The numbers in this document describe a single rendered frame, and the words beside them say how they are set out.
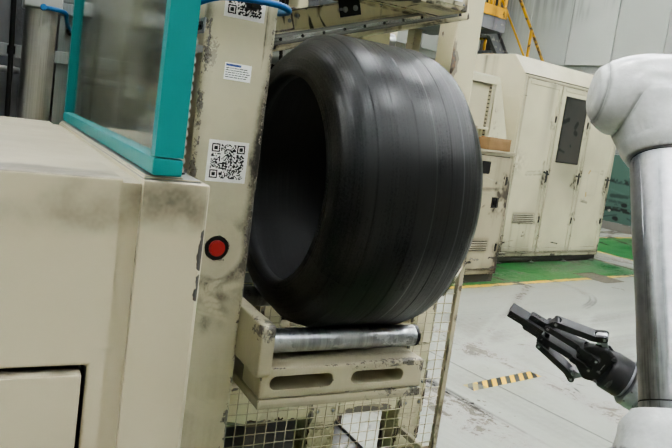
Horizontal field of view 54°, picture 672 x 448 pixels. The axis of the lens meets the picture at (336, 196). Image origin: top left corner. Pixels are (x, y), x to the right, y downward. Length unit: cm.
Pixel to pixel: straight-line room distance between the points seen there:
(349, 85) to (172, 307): 79
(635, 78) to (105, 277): 87
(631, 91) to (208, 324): 82
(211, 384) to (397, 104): 63
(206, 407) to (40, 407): 90
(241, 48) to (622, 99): 64
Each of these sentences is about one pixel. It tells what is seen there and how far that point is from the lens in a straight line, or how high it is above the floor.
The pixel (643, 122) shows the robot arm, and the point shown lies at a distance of 110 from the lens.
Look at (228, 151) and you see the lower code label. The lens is 121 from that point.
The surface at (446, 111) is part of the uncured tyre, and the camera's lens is 123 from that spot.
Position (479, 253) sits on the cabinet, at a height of 28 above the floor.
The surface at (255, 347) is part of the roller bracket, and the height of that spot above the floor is 90.
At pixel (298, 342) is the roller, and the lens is 127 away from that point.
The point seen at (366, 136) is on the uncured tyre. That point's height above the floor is 130.
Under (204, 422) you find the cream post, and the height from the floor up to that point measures 72.
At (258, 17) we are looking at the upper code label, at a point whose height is 148.
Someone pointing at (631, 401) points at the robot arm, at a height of 90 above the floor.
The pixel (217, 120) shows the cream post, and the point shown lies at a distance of 120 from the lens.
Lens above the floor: 132
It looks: 6 degrees down
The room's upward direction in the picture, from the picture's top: 8 degrees clockwise
